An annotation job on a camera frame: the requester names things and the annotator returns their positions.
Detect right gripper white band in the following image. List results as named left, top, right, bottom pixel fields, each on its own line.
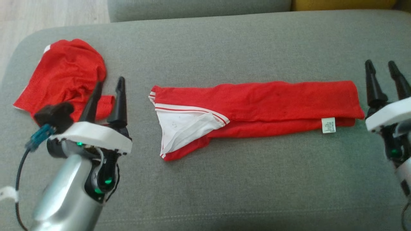
left=365, top=60, right=411, bottom=166

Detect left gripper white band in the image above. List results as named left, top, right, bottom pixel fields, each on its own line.
left=48, top=76, right=133, bottom=203

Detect plain red mesh shorts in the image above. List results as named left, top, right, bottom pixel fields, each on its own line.
left=13, top=39, right=115, bottom=124

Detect red and white lettered jersey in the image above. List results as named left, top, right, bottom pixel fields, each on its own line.
left=148, top=81, right=365, bottom=162

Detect large yellow sofa cushion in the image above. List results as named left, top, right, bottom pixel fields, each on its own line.
left=291, top=0, right=399, bottom=12

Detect grey sofa cushion module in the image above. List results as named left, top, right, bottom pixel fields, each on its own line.
left=107, top=0, right=293, bottom=23

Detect large grey sofa seat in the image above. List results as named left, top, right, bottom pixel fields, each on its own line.
left=0, top=10, right=411, bottom=231

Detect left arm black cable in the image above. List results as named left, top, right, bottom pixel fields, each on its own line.
left=15, top=124, right=55, bottom=231

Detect white label on left cable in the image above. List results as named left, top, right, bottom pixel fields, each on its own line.
left=0, top=186, right=19, bottom=202

